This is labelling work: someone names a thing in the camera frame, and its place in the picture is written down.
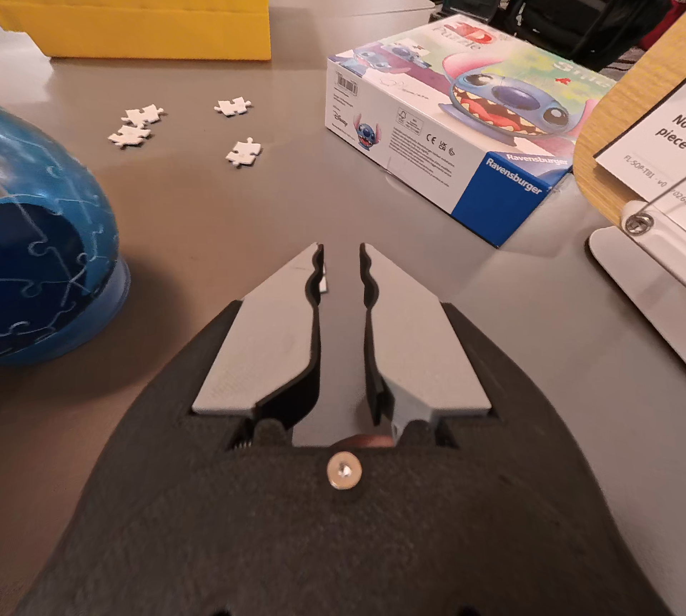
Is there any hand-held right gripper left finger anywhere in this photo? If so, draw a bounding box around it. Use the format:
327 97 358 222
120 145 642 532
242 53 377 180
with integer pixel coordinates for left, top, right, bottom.
191 242 325 430

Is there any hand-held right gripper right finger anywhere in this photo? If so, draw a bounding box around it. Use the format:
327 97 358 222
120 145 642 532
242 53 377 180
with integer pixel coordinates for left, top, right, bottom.
359 242 492 441

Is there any blue puzzle ball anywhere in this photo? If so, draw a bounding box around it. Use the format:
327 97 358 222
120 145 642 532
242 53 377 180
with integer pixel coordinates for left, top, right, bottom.
0 109 121 359

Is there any printed cardboard puzzle box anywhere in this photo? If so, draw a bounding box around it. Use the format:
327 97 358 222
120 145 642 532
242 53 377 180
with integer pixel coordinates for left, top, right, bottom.
325 13 617 249

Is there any white document stand base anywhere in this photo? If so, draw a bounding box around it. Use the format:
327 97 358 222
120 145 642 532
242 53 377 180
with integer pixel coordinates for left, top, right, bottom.
588 201 686 364

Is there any instruction sheet on stand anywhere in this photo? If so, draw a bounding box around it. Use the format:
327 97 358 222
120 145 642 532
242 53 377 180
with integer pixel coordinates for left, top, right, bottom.
572 29 686 225

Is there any printed instruction sheet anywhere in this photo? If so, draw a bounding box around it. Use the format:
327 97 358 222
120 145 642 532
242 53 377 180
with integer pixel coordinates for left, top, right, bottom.
593 79 686 231

